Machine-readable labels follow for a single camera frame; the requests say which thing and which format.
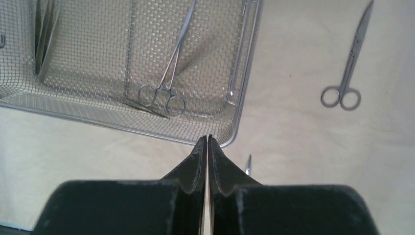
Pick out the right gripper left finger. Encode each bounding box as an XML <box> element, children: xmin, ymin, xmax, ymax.
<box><xmin>33</xmin><ymin>136</ymin><xmax>208</xmax><ymax>235</ymax></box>

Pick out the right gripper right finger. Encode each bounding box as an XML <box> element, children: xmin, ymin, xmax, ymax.
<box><xmin>207</xmin><ymin>136</ymin><xmax>379</xmax><ymax>235</ymax></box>

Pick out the beige wrapping cloth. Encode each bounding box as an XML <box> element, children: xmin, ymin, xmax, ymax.
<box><xmin>0</xmin><ymin>0</ymin><xmax>415</xmax><ymax>235</ymax></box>

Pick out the metal mesh instrument tray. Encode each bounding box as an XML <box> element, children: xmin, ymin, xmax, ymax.
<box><xmin>0</xmin><ymin>0</ymin><xmax>263</xmax><ymax>146</ymax></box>

